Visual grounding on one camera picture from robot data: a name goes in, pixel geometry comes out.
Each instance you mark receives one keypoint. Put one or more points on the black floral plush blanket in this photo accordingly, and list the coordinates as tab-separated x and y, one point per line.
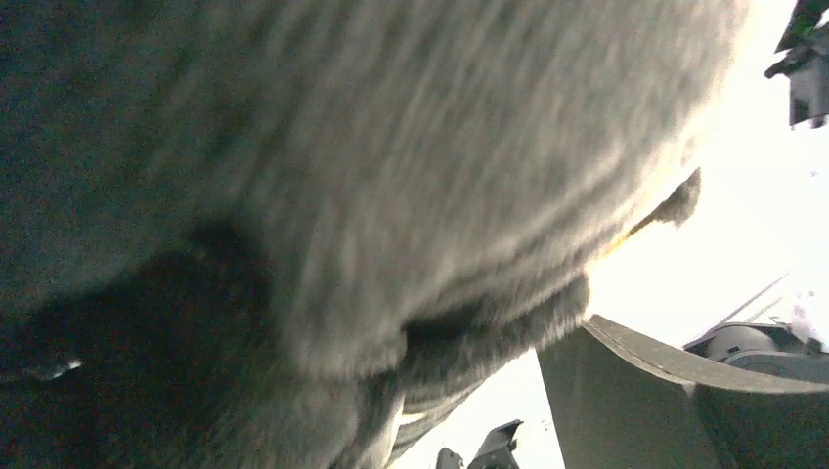
240	234

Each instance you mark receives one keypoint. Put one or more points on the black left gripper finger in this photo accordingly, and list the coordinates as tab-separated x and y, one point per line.
743	396

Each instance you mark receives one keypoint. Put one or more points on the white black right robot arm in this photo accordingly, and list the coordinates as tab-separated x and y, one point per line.
804	46

